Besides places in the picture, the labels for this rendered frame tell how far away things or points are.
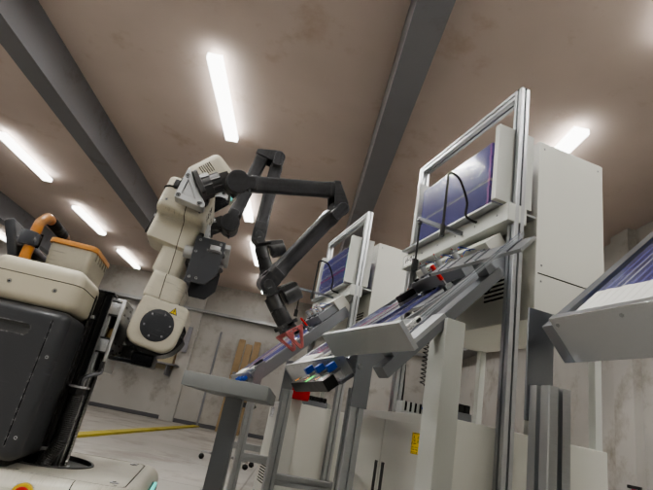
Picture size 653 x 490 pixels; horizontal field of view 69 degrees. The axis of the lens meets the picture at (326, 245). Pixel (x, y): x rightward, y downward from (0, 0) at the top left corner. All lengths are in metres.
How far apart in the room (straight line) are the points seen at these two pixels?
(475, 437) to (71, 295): 1.25
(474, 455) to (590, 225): 1.01
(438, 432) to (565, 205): 1.15
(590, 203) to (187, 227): 1.55
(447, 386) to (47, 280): 1.12
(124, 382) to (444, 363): 10.89
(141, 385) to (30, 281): 10.23
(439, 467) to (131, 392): 10.81
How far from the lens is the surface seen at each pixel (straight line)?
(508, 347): 1.66
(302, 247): 1.69
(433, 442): 1.20
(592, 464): 1.92
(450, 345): 1.23
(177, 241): 1.74
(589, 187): 2.20
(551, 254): 1.93
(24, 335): 1.55
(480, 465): 1.63
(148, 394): 11.68
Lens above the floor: 0.53
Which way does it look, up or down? 20 degrees up
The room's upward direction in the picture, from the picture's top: 11 degrees clockwise
